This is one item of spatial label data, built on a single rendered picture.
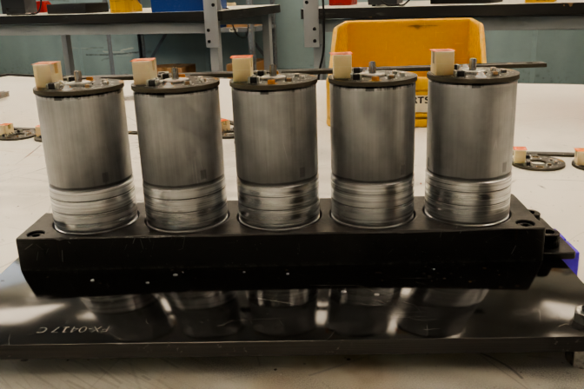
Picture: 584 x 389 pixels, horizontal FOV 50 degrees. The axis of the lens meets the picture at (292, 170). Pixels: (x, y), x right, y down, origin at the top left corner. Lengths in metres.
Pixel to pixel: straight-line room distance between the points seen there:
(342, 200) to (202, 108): 0.05
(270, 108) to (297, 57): 4.64
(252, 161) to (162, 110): 0.03
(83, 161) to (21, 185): 0.15
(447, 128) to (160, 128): 0.08
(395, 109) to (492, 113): 0.03
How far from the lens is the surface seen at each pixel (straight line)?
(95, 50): 5.68
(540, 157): 0.33
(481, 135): 0.18
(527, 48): 4.53
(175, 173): 0.18
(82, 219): 0.19
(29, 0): 3.47
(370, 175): 0.17
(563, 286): 0.18
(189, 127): 0.17
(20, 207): 0.29
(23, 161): 0.37
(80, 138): 0.18
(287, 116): 0.17
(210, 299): 0.16
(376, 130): 0.17
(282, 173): 0.17
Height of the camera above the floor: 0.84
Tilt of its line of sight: 16 degrees down
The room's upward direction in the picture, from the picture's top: 2 degrees counter-clockwise
